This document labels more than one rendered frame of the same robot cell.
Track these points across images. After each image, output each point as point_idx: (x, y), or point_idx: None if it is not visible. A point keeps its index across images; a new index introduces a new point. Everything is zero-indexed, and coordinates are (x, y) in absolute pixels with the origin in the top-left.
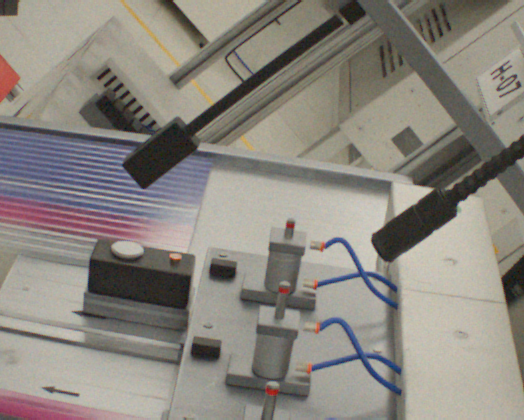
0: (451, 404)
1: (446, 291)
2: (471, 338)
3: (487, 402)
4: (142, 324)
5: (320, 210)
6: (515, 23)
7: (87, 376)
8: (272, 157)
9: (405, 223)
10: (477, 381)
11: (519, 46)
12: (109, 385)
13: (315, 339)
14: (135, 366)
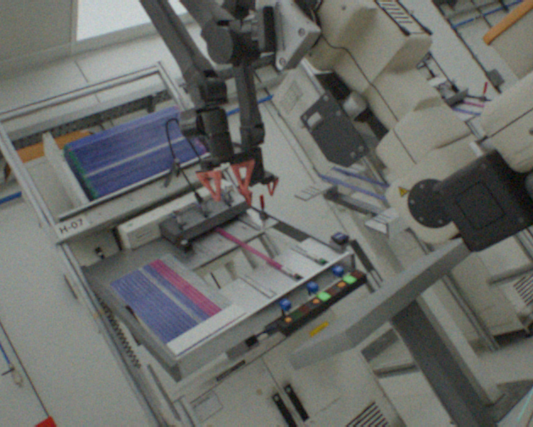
0: None
1: (164, 210)
2: (177, 202)
3: (192, 195)
4: None
5: (113, 267)
6: (61, 215)
7: (212, 241)
8: (96, 280)
9: None
10: (188, 197)
11: (48, 228)
12: (211, 239)
13: (189, 215)
14: (202, 241)
